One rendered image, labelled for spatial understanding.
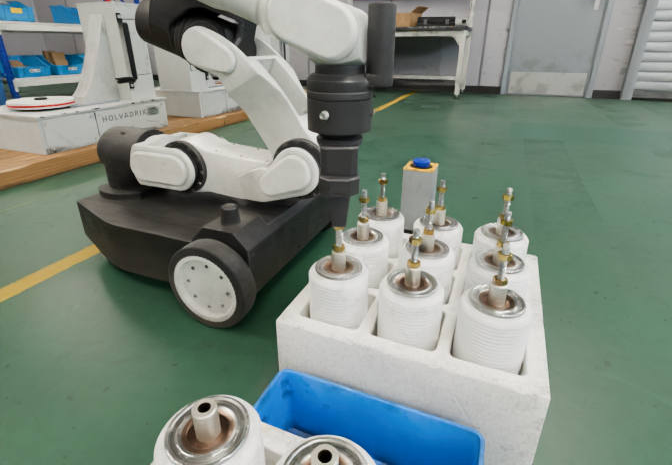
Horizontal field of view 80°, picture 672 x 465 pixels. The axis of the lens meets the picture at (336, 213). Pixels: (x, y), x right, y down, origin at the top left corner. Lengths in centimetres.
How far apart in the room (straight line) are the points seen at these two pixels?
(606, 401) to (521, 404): 32
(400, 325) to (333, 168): 24
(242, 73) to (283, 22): 44
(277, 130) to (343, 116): 44
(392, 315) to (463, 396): 14
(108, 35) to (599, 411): 276
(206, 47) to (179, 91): 227
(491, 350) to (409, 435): 17
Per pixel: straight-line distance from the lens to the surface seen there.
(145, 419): 82
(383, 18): 52
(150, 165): 115
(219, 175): 107
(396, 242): 83
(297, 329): 64
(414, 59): 574
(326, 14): 50
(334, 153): 52
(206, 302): 94
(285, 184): 91
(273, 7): 52
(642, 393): 96
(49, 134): 242
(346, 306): 63
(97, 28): 286
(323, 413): 68
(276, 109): 93
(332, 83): 51
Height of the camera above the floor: 58
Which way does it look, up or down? 23 degrees down
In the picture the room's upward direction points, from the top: straight up
